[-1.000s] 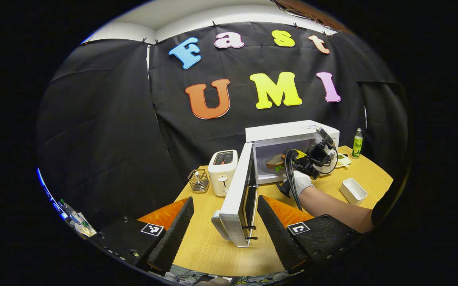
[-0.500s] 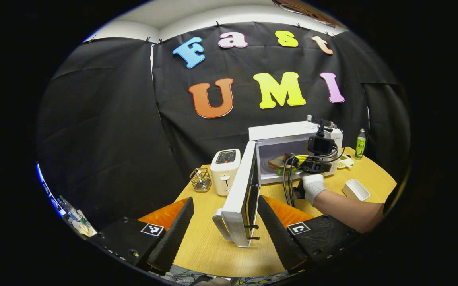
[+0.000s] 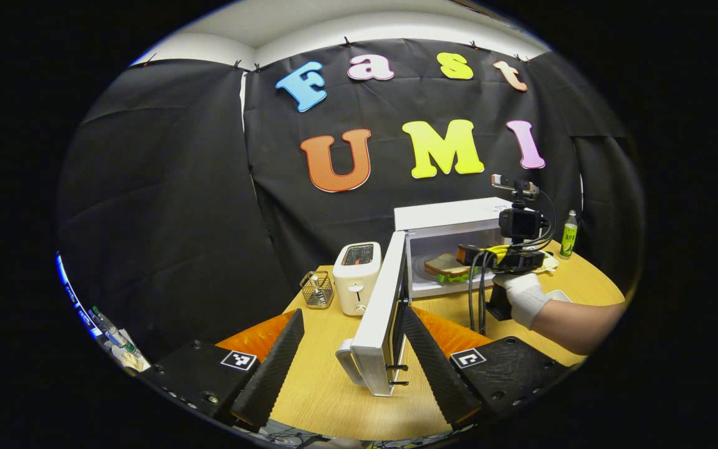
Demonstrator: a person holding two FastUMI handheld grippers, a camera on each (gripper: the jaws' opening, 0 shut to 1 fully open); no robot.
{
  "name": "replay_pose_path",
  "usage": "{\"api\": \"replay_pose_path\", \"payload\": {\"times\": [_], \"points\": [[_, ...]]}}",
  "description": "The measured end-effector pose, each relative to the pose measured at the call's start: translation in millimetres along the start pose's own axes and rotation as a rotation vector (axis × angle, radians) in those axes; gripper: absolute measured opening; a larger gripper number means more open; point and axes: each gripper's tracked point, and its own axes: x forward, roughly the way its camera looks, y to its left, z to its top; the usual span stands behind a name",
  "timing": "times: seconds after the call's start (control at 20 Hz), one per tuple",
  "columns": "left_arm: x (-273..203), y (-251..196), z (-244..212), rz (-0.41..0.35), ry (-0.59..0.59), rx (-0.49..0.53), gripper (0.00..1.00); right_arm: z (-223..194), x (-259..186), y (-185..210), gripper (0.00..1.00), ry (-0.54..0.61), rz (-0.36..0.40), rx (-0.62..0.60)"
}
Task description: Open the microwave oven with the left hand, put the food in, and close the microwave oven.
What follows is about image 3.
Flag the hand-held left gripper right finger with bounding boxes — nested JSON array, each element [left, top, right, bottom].
[[401, 306, 572, 431]]

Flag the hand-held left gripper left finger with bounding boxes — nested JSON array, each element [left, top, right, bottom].
[[141, 309, 305, 430]]

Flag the white bread lettuce sandwich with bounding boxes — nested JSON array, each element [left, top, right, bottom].
[[423, 253, 479, 285]]

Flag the white microwave oven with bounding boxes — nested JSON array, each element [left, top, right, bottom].
[[336, 197, 522, 397]]

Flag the white divided dish of beans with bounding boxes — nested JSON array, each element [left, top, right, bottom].
[[532, 251, 560, 276]]

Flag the green drink bottle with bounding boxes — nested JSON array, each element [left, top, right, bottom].
[[560, 210, 579, 259]]

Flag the white toaster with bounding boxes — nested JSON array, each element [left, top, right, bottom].
[[333, 242, 382, 316]]

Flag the clear plastic bottle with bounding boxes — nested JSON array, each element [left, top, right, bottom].
[[89, 305, 141, 357]]

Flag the black backdrop cloth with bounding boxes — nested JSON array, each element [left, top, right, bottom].
[[57, 37, 640, 362]]

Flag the computer monitor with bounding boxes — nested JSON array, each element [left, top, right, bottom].
[[55, 251, 102, 339]]

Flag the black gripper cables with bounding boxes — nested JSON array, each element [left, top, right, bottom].
[[467, 248, 494, 336]]

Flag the tangled black cables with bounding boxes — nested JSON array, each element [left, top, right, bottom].
[[252, 423, 338, 448]]

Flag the wire mesh basket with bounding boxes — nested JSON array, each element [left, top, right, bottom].
[[300, 270, 335, 309]]

